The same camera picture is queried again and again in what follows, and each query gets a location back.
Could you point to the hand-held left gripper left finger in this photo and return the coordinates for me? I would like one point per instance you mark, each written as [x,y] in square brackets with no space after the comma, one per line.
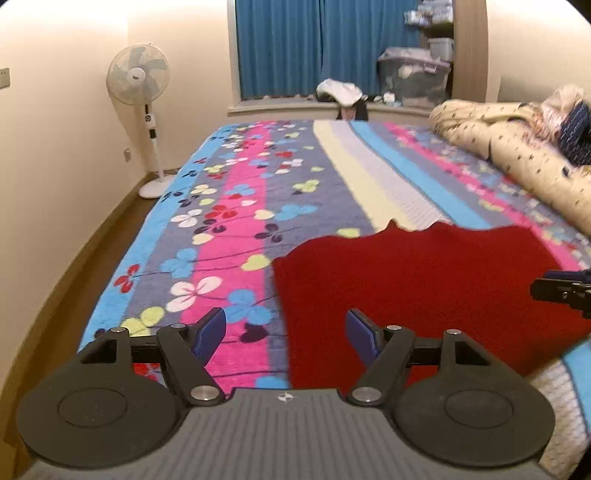
[210,330]

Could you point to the beige wall switch plate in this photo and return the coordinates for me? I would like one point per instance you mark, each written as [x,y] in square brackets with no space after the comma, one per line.
[4,78]

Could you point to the floral striped bed blanket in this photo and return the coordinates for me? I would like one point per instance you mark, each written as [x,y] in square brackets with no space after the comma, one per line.
[240,184]

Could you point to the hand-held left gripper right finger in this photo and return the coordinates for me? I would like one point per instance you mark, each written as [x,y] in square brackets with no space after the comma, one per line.
[360,332]

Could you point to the white packets on shelf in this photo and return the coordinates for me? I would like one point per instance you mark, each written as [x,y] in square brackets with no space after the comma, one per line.
[427,16]

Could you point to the small white box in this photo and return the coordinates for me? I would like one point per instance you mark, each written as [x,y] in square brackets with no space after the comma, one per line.
[390,97]

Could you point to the blue curtain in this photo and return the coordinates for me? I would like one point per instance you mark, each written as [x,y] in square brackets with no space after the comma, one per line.
[286,46]

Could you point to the star print cream comforter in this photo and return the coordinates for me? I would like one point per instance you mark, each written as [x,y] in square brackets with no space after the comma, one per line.
[508,134]

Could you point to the clear plastic storage bin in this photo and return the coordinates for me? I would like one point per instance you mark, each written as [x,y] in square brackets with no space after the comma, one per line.
[413,78]

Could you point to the red knitted sweater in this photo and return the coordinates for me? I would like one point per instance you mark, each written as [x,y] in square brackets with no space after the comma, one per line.
[415,277]

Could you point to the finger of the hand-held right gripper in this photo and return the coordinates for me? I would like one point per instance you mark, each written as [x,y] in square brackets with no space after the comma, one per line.
[570,288]

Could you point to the white standing fan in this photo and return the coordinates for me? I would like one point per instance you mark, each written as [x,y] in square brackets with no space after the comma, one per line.
[137,74]

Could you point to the white clothes pile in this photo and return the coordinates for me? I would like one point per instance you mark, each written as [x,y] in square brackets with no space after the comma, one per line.
[339,91]

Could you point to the wooden shelf unit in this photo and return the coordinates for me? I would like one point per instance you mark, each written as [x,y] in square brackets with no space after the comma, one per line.
[471,46]

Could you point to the small clear storage box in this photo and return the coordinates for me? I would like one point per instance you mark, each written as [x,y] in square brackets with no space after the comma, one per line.
[441,48]

